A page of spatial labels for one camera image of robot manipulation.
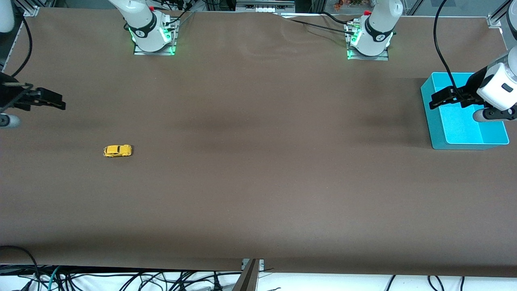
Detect black looped floor cable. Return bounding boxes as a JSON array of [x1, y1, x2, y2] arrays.
[[0, 245, 41, 283]]

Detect tangled black floor cables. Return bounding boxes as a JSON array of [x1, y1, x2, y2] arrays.
[[0, 265, 243, 291]]

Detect long black table cable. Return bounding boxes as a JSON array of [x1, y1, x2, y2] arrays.
[[275, 12, 356, 35]]

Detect short black table cable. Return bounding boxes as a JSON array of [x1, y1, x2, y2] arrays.
[[321, 11, 360, 25]]

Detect aluminium frame profile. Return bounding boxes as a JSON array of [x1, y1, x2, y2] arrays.
[[14, 0, 41, 17]]

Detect teal floor cable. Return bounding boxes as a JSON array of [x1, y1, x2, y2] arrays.
[[48, 266, 61, 291]]

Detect yellow beetle toy car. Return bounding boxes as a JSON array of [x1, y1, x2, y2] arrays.
[[103, 145, 133, 158]]

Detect thin black hanging cables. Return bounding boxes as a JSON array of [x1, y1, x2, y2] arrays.
[[386, 275, 465, 291]]

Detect aluminium frame corner bracket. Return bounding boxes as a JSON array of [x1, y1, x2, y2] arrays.
[[487, 0, 517, 29]]

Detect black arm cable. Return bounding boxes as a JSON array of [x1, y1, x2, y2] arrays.
[[12, 18, 33, 77], [433, 0, 461, 95]]

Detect brown table mat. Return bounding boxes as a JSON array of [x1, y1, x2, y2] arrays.
[[0, 7, 517, 278]]

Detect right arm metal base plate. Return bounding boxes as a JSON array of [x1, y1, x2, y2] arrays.
[[133, 16, 178, 56]]

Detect black base power cable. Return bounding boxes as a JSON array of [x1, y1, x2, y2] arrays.
[[156, 0, 196, 31]]

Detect white power strip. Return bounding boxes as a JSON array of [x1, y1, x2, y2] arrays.
[[236, 0, 295, 13]]

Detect teal plastic bin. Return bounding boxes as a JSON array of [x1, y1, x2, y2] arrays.
[[420, 72, 510, 150]]

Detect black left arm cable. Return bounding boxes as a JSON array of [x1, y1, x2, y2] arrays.
[[433, 0, 461, 95]]

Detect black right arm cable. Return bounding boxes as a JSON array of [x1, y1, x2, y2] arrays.
[[12, 18, 33, 77]]

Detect metal table leg bar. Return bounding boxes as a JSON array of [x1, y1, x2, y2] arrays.
[[232, 259, 265, 291]]

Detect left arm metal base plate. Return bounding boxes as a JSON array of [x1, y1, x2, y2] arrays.
[[347, 22, 390, 61]]

